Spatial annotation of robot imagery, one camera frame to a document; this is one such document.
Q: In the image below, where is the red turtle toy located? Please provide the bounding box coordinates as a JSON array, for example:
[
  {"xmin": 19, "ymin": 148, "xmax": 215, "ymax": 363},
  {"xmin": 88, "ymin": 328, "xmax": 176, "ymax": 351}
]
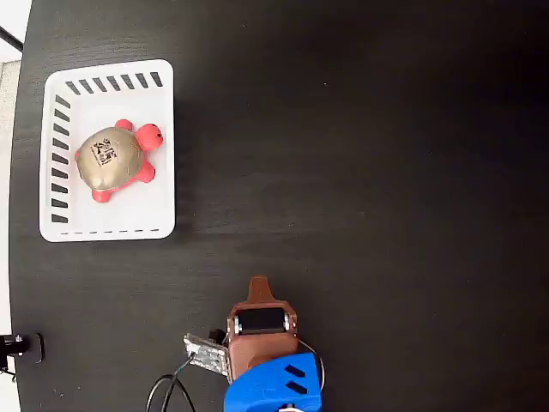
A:
[{"xmin": 74, "ymin": 118, "xmax": 166, "ymax": 203}]

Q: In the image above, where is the white plastic basket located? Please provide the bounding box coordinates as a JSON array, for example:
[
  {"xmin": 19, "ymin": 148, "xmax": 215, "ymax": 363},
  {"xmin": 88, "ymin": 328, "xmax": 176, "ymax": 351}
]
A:
[{"xmin": 38, "ymin": 58, "xmax": 177, "ymax": 244}]

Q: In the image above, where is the black table clamp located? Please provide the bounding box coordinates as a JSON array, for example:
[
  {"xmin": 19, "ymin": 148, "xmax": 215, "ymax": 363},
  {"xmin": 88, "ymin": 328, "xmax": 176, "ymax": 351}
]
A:
[{"xmin": 0, "ymin": 331, "xmax": 45, "ymax": 366}]

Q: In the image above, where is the black metal rod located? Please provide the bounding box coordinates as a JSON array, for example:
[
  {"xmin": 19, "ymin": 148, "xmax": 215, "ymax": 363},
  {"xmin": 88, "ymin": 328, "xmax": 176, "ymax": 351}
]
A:
[{"xmin": 0, "ymin": 25, "xmax": 25, "ymax": 52}]

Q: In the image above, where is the bare camera circuit board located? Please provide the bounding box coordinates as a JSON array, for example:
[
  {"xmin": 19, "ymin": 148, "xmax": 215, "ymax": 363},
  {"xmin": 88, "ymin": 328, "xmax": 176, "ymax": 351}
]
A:
[{"xmin": 183, "ymin": 328, "xmax": 229, "ymax": 379}]

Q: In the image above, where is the thin servo wire bundle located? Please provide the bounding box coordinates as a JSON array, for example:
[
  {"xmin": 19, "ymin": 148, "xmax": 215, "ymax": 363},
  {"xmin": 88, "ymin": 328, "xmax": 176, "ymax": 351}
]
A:
[{"xmin": 298, "ymin": 338, "xmax": 326, "ymax": 394}]

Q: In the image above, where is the black camera cable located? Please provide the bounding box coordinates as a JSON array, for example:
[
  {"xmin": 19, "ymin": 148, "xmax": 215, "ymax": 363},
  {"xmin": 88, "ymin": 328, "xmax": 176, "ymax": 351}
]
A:
[{"xmin": 145, "ymin": 358, "xmax": 199, "ymax": 412}]

